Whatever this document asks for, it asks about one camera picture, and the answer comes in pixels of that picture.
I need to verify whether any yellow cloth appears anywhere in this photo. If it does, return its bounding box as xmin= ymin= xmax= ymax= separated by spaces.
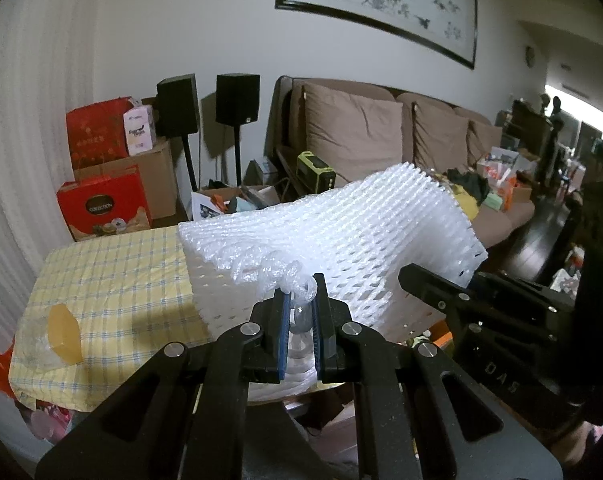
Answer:
xmin=451 ymin=185 xmax=479 ymax=221

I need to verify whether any clear jar with tan lid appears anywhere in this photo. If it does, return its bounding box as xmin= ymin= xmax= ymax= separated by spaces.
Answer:
xmin=18 ymin=304 xmax=84 ymax=373

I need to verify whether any large brown sofa cushion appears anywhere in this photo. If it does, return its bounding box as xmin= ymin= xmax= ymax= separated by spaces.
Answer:
xmin=304 ymin=82 xmax=405 ymax=186

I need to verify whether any small grey box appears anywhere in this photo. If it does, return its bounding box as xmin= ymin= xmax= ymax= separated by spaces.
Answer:
xmin=245 ymin=160 xmax=278 ymax=187

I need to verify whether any black cloth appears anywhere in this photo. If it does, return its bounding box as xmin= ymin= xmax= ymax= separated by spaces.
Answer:
xmin=446 ymin=170 xmax=492 ymax=206

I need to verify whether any white foam net sheet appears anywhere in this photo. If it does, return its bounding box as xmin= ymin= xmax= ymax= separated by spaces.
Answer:
xmin=178 ymin=162 xmax=488 ymax=403

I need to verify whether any brown sofa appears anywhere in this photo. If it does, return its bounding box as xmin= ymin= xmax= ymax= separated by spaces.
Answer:
xmin=266 ymin=75 xmax=537 ymax=251

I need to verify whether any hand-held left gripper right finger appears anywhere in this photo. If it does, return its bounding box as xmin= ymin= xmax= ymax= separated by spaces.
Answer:
xmin=312 ymin=273 xmax=565 ymax=480

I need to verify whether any dark wooden cabinet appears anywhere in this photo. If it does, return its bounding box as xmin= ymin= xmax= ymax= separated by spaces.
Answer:
xmin=511 ymin=100 xmax=555 ymax=183

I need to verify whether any red gift box round label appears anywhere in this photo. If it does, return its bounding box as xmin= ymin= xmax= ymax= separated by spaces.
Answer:
xmin=57 ymin=165 xmax=153 ymax=243

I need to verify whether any small brown sofa cushion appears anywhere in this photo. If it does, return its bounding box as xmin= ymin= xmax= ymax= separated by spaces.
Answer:
xmin=466 ymin=119 xmax=505 ymax=166

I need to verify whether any orange white packet pile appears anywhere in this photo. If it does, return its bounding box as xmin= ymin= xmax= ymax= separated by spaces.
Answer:
xmin=476 ymin=147 xmax=537 ymax=211

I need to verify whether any plain red gift box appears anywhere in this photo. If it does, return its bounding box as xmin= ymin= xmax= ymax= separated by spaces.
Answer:
xmin=65 ymin=97 xmax=142 ymax=171

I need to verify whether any black speaker on stand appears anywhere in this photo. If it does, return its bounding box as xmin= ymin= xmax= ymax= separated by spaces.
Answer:
xmin=156 ymin=74 xmax=200 ymax=191
xmin=216 ymin=73 xmax=261 ymax=186

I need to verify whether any large cardboard box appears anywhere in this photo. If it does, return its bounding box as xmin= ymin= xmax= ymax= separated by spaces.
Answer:
xmin=74 ymin=137 xmax=178 ymax=221

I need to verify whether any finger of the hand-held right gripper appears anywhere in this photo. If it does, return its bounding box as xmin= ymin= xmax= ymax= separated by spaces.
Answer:
xmin=399 ymin=262 xmax=477 ymax=323
xmin=474 ymin=270 xmax=575 ymax=311

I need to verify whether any medium brown sofa cushion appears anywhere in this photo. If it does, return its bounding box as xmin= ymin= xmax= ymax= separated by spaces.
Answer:
xmin=412 ymin=102 xmax=469 ymax=173

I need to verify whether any white curtain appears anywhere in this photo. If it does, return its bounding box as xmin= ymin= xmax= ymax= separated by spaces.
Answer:
xmin=0 ymin=0 xmax=102 ymax=411

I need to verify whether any yellow plaid tablecloth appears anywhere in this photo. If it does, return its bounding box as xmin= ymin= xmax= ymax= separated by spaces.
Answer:
xmin=8 ymin=227 xmax=447 ymax=411

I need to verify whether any pink plastic bag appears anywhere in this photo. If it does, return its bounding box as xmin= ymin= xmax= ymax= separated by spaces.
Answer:
xmin=28 ymin=400 xmax=77 ymax=443

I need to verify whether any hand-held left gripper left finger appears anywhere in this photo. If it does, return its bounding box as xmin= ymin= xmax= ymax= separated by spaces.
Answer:
xmin=35 ymin=287 xmax=289 ymax=480

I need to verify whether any small white pink box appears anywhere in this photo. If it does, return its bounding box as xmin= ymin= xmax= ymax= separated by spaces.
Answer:
xmin=124 ymin=106 xmax=157 ymax=156

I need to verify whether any open cardboard box with clutter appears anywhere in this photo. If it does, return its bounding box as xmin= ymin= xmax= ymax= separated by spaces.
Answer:
xmin=191 ymin=185 xmax=282 ymax=222

